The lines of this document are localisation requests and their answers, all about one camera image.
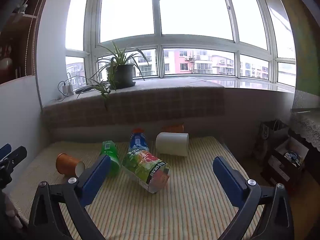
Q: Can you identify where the orange patterned paper cup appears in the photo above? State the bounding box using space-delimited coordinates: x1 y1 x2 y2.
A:
55 153 85 178

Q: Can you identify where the white paper cup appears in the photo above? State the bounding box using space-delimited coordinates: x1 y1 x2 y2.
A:
156 132 189 157

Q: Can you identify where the open cardboard box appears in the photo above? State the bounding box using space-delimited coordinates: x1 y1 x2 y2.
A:
262 137 310 185

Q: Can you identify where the striped tablecloth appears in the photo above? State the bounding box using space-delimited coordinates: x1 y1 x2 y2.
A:
9 137 249 239

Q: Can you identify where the white power strip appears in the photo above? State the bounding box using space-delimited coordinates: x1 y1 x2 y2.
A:
62 85 74 97

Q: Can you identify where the dark paper bag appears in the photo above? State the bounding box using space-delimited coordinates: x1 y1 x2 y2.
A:
253 119 289 160

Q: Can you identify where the green tea bottle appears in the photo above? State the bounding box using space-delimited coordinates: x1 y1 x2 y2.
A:
100 140 121 177

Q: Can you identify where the lace-covered side table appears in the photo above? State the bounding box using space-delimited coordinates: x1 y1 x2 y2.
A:
290 89 320 151

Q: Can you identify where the colourful fruit juice carton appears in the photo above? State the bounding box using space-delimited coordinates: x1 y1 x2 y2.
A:
122 149 170 193

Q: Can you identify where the blue labelled drink bottle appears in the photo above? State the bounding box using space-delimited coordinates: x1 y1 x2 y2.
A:
128 128 149 152

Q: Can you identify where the potted spider plant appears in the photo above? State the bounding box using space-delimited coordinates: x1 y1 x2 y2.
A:
76 41 150 108

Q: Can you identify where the wooden cabinet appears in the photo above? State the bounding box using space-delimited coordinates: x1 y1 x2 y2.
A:
1 0 46 83

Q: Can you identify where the checked windowsill mat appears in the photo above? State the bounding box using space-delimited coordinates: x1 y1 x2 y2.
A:
43 77 225 129

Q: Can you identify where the white window frame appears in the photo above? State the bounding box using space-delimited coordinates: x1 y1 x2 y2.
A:
65 0 296 88

